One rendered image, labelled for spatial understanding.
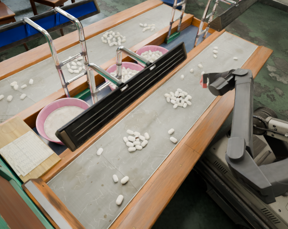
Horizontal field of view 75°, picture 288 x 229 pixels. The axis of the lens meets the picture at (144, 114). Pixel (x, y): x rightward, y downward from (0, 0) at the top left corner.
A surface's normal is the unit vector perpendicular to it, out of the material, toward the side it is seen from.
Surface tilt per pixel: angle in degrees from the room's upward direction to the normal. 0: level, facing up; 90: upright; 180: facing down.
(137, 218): 0
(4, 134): 0
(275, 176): 25
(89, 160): 0
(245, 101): 35
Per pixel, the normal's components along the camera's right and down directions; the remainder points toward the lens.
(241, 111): -0.44, -0.71
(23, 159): 0.10, -0.61
